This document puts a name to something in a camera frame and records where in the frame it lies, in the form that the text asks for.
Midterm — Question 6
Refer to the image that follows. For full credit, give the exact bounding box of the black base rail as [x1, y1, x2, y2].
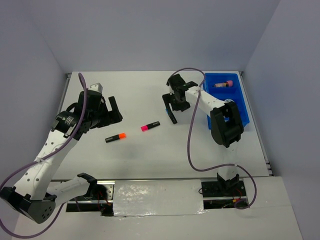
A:
[66, 179, 248, 217]

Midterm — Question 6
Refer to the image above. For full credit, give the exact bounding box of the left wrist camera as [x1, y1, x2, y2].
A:
[88, 83, 103, 94]

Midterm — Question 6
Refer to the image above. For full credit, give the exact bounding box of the silver foil plate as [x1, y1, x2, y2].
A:
[113, 179, 206, 217]

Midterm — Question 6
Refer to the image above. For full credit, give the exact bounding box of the blue black highlighter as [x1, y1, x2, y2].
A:
[165, 108, 178, 125]

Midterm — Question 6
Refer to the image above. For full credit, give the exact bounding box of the orange black highlighter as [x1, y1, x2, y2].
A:
[105, 132, 126, 143]

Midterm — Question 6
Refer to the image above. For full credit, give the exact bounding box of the pink tube of pins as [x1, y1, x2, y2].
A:
[213, 80, 233, 88]

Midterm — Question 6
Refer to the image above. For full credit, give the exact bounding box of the blue compartment tray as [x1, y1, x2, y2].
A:
[203, 72, 250, 127]

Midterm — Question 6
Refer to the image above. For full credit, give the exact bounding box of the pink black highlighter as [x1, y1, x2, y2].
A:
[140, 121, 161, 132]

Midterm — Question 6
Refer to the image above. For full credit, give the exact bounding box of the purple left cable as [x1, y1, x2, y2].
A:
[0, 72, 88, 238]

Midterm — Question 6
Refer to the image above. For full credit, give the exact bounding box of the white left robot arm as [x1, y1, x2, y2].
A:
[0, 90, 123, 224]

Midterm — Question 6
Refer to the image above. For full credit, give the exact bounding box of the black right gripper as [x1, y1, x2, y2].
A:
[162, 91, 191, 116]

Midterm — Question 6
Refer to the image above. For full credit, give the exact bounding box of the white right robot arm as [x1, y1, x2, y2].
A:
[162, 74, 244, 196]

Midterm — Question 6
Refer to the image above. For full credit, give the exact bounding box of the blue round tub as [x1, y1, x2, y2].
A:
[224, 98, 235, 103]

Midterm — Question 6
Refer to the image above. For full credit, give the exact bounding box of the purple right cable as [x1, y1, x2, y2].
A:
[172, 67, 258, 210]

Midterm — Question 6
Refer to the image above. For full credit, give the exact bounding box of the purple cable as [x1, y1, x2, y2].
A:
[172, 67, 258, 210]
[0, 72, 88, 238]

